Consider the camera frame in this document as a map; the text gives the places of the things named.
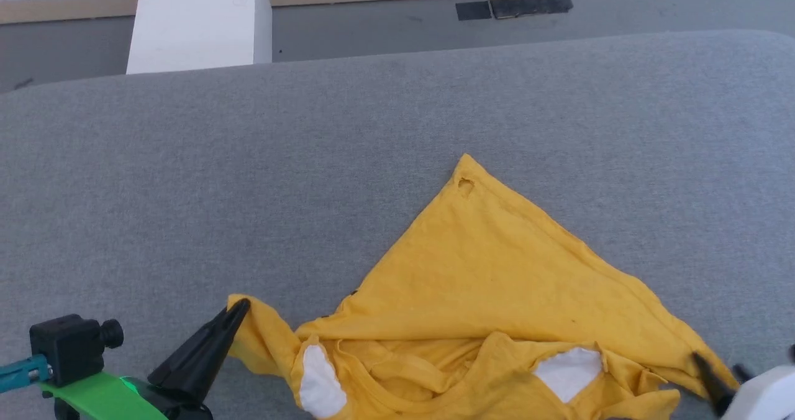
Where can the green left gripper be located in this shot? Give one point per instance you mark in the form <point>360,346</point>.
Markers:
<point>105,398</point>

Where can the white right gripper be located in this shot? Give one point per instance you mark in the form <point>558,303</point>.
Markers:
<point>767,395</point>

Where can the yellow shirt with white patches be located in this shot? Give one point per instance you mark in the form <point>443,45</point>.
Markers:
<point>490,283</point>

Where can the white rectangular box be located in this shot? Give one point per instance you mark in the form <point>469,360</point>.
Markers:
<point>199,22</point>

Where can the long black floor mat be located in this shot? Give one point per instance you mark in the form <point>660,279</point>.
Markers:
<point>531,6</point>

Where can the small black floor mat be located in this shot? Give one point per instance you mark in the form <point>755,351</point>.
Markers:
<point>473,10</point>

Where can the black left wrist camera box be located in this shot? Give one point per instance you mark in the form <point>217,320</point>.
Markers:
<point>68,345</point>

